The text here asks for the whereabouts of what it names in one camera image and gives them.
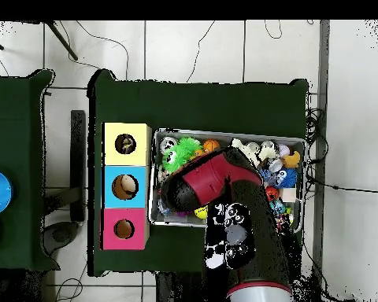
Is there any wooden three-hole box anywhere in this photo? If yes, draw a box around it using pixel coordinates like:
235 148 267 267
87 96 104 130
100 122 153 251

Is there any silver mesh bin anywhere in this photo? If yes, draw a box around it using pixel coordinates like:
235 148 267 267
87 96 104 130
148 127 306 234

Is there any green spiky puffer toy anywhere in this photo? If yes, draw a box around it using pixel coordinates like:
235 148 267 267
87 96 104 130
161 137 203 174

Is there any orange toy basketball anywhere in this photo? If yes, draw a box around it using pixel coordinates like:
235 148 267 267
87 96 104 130
202 138 221 154

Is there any blue globe ball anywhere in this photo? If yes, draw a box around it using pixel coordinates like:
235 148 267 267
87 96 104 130
269 199 287 215

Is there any large blue spiky puffer toy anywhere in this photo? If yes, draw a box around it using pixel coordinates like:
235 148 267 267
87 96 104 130
265 168 299 190

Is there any black standing panel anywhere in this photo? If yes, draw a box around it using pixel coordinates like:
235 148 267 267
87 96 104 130
69 109 87 223

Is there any grey round floor stand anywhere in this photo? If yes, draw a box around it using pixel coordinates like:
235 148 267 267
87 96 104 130
43 221 80 254

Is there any long black tripod leg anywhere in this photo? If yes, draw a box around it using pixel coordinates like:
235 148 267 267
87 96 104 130
45 20 80 61

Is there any dark green side tablecloth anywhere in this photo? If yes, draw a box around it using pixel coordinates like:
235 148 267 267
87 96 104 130
0 68 61 272

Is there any thin black floor cable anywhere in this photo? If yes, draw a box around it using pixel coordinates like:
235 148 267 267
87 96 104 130
185 20 216 83
59 20 130 79

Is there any black cable bundle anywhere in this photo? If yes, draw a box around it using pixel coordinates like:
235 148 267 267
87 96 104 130
304 108 329 164

